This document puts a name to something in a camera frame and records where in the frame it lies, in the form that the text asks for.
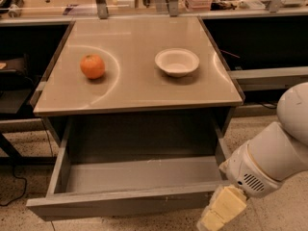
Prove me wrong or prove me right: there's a black table leg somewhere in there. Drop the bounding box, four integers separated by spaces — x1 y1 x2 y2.
0 133 56 166

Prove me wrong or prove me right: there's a black floor cable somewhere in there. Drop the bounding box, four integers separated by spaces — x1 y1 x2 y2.
0 118 56 208

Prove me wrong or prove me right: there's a white paper bowl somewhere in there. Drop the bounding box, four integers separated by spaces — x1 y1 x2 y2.
155 48 199 78

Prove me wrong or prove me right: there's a metal frame post left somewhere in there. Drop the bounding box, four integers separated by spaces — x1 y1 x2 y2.
95 0 108 19

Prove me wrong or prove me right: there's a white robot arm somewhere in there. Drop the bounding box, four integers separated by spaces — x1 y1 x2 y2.
196 83 308 231

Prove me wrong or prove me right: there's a grey top drawer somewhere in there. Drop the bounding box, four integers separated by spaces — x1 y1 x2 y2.
27 113 230 220

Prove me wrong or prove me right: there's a metal frame post middle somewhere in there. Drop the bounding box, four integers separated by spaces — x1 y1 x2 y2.
168 0 178 16

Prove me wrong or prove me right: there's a grey drawer cabinet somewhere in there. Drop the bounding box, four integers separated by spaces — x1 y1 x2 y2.
32 15 245 166

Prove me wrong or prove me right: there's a black tool on bench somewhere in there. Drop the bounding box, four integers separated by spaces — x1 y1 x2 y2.
0 0 24 17

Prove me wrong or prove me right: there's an orange fruit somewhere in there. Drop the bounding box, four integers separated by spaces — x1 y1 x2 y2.
80 54 105 80

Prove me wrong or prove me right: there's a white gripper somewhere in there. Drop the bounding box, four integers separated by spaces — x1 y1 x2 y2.
196 141 282 231

